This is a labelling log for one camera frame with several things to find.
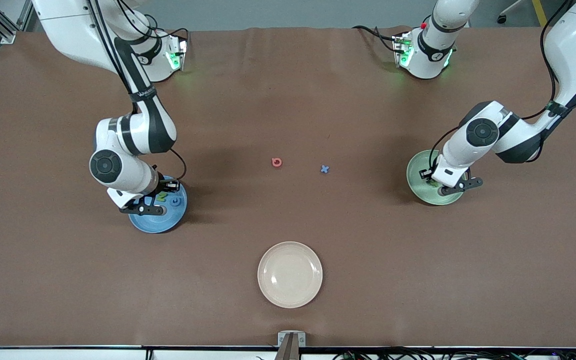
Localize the aluminium frame post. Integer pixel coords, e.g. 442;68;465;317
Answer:
0;0;34;45

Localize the brown table cover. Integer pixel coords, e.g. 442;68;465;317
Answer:
0;26;576;348

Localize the green plate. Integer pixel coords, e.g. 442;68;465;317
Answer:
406;149;467;206

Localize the blue plate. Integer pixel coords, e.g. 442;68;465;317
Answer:
129;176;188;234

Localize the left arm base cable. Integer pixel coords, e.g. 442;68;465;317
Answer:
352;25;404;53

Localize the office chair caster leg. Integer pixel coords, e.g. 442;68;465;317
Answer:
497;0;525;24

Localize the beige plate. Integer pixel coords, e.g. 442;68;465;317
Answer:
257;241;324;309

